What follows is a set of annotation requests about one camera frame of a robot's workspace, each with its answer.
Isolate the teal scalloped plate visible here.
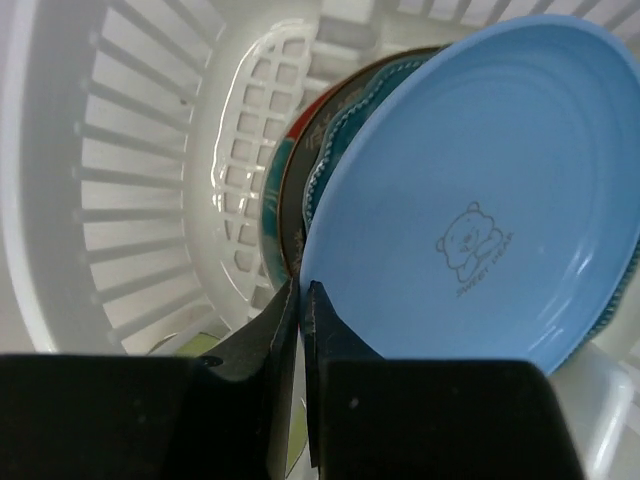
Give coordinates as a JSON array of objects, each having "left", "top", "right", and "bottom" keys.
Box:
[{"left": 299, "top": 54, "right": 640, "bottom": 344}]

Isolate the red plate with teal flower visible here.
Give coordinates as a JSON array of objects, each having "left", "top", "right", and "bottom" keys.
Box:
[{"left": 260, "top": 88, "right": 336, "bottom": 290}]

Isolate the white plastic dish bin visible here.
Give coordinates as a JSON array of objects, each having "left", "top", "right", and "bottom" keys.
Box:
[{"left": 0, "top": 0, "right": 640, "bottom": 480}]

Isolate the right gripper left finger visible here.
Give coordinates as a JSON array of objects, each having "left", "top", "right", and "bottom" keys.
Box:
[{"left": 197, "top": 280, "right": 299, "bottom": 479}]

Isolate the grey plate with deer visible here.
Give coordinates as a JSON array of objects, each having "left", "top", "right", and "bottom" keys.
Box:
[{"left": 261, "top": 47, "right": 439, "bottom": 286}]

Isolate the square green panda dish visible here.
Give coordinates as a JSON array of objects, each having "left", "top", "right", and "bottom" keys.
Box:
[{"left": 151, "top": 333, "right": 307, "bottom": 479}]

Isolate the round blue plate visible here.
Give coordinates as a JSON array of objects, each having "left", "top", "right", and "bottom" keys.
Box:
[{"left": 297, "top": 14, "right": 640, "bottom": 377}]

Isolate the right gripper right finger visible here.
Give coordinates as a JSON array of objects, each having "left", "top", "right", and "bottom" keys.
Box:
[{"left": 303, "top": 281, "right": 383, "bottom": 475}]

